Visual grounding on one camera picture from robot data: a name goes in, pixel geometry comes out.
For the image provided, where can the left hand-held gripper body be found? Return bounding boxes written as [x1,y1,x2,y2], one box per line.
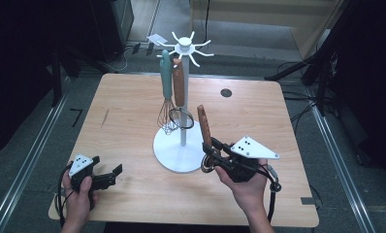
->
[68,153,116,192]

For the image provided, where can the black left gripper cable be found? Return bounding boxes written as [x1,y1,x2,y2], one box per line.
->
[55,163,73,227]

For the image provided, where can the person's left hand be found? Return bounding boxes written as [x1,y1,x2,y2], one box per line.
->
[62,177,98,221]

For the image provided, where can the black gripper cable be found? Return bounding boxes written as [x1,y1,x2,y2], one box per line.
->
[55,163,73,227]
[257,163,282,224]

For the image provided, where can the white paper sheet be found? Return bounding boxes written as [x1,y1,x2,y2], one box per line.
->
[146,33,169,47]

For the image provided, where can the black tripod stand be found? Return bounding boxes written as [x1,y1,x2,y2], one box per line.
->
[264,0,359,116]

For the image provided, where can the white utensil rack stand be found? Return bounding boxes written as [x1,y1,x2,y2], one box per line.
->
[152,30,214,174]

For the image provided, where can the black hanging cable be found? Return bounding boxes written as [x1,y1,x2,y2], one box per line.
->
[205,0,212,42]

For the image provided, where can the black floor cables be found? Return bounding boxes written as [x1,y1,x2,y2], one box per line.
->
[281,61,323,125]

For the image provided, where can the wooden-handled metal ladle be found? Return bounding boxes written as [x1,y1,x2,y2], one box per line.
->
[196,104,216,174]

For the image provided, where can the metal floor rail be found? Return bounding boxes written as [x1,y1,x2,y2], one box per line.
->
[0,93,69,233]
[306,86,378,233]

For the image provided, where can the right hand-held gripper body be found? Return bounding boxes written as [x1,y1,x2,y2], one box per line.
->
[213,135,281,183]

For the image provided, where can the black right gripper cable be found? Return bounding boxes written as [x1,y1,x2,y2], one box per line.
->
[257,163,282,224]

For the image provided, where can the black cabinet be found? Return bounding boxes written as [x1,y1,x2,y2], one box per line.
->
[89,0,135,63]

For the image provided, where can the wooden-handled metal strainer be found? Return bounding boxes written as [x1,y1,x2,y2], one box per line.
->
[168,57,195,130]

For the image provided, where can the teal-handled wire whisk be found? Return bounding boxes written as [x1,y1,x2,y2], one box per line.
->
[156,49,179,135]

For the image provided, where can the person's right hand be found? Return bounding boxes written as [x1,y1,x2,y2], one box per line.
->
[214,158,270,213]

